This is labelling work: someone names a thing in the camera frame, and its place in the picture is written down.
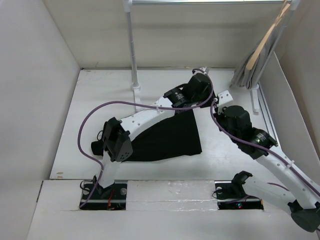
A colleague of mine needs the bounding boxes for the black trousers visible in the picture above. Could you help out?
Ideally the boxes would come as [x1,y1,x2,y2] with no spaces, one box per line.
[90,82,218,163]

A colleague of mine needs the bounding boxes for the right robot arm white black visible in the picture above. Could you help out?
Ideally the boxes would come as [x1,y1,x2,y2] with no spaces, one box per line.
[210,105,320,233]

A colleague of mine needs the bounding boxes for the wooden hanger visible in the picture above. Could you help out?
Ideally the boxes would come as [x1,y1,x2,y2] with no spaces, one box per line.
[245,0,291,70]

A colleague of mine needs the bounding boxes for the grey hanging garment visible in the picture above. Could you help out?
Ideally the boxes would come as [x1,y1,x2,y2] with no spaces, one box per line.
[231,9,286,89]

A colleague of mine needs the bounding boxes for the silver clothes rack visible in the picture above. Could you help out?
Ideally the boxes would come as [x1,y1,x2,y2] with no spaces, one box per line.
[123,0,301,116]

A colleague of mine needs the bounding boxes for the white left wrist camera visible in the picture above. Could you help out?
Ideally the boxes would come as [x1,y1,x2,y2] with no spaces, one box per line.
[192,67,208,75]

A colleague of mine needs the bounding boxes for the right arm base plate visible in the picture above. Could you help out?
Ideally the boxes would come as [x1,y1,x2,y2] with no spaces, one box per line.
[211,180,264,211]

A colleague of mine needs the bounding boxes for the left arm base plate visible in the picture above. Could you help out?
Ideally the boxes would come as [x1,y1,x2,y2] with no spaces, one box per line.
[79,181,128,211]

